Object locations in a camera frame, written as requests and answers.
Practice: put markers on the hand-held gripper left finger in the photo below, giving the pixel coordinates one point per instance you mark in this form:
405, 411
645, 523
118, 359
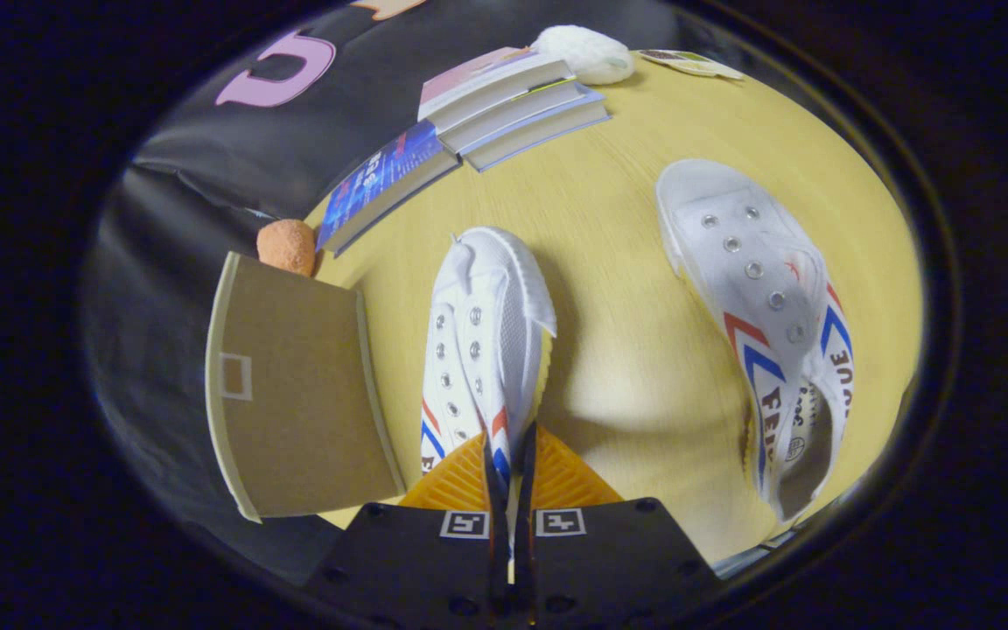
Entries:
498, 542

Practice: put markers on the pale blue cover book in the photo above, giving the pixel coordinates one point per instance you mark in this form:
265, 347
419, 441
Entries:
539, 136

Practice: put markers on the orange round plush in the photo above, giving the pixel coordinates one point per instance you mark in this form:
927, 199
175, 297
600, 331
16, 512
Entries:
287, 248

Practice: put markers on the small flat printed packet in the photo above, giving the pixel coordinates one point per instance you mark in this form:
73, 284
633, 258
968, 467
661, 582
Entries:
692, 63

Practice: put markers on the white cover book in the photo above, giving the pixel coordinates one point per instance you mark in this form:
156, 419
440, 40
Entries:
526, 114

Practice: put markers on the white canvas shoe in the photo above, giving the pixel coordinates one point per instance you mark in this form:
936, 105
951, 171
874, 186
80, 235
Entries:
731, 227
504, 297

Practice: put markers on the beige fabric storage box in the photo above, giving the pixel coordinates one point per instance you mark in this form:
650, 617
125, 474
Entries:
294, 394

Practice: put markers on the white fluffy plush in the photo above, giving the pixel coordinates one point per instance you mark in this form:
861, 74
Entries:
583, 54

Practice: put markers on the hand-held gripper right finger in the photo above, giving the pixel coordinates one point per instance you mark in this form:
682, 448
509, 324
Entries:
525, 542

